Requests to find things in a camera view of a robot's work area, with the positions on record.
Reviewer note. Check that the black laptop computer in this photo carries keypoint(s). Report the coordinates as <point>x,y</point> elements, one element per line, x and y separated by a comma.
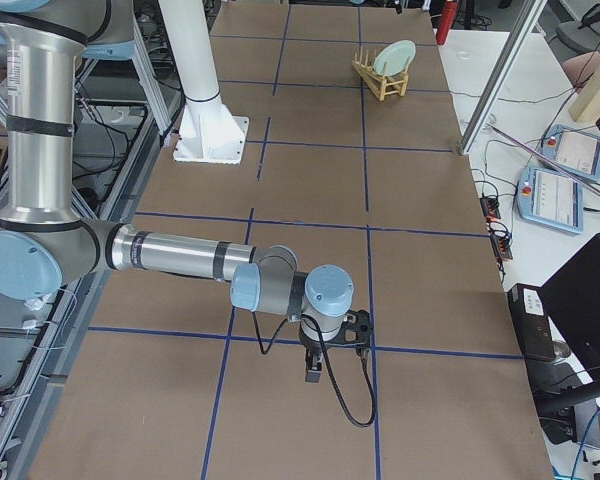
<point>570,299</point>

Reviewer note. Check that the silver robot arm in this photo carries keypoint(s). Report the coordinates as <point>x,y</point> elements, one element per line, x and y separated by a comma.
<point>45,244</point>

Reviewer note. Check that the black power strip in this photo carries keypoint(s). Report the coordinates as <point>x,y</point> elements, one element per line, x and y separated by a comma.
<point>499,233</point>

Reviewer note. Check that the near teach pendant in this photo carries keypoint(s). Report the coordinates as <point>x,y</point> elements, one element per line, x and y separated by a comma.
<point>550,199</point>

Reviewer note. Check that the wooden plate rack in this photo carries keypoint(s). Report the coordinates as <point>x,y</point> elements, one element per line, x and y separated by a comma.
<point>380,86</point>

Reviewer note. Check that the aluminium frame post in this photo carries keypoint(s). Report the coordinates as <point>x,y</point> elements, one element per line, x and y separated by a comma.
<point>523,26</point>

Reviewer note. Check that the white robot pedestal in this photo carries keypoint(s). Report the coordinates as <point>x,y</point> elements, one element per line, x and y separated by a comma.
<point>209,132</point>

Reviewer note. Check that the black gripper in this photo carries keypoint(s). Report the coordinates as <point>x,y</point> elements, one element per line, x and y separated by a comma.
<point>310,346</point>

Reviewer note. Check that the teach pendant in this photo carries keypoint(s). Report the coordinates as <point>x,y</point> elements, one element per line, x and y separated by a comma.
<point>574,150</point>
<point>550,199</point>

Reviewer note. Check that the wooden beam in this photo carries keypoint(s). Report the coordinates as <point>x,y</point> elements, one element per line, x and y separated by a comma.
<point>586,108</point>

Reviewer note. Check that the light green plate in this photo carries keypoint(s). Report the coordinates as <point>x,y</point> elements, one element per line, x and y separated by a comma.
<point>395,58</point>

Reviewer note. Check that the red fire extinguisher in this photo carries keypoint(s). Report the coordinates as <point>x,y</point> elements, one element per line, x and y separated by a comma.
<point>446,21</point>

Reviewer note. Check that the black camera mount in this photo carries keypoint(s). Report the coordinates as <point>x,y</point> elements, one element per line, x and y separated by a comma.
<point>356,330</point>

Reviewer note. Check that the far teach pendant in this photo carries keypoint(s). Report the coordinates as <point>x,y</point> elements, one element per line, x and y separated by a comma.
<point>574,150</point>

